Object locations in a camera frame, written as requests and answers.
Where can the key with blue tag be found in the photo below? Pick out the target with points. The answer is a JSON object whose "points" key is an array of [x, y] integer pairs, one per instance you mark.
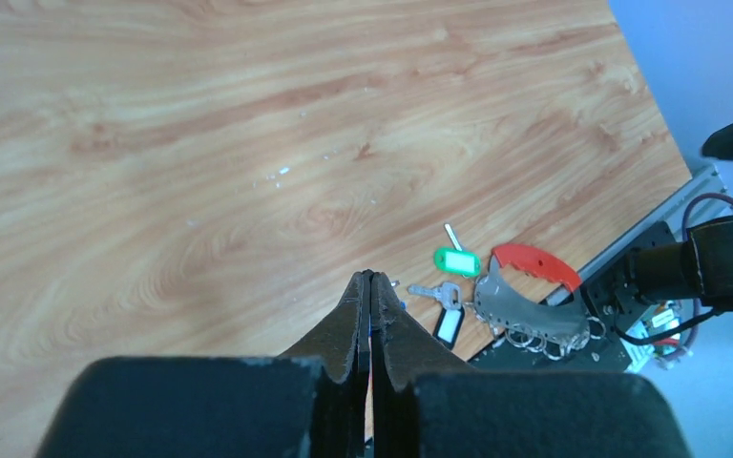
{"points": [[384, 305]]}

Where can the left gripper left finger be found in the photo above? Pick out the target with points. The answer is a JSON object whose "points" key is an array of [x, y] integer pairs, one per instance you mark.
{"points": [[309, 401]]}

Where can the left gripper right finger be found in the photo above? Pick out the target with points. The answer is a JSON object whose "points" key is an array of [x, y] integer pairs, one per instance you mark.
{"points": [[427, 402]]}

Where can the key with black tag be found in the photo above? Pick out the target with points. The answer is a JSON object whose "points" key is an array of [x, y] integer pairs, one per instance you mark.
{"points": [[449, 296]]}

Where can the key with green tag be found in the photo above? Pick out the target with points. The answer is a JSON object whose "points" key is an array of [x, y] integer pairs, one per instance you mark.
{"points": [[456, 259]]}

